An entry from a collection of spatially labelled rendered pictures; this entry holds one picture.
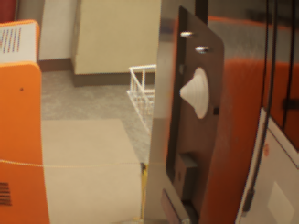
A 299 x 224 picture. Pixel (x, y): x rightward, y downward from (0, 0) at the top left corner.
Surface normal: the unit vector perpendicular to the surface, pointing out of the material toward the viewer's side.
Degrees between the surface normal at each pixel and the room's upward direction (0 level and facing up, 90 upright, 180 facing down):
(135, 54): 90
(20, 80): 90
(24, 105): 90
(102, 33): 90
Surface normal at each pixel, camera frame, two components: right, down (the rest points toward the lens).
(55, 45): 0.22, 0.40
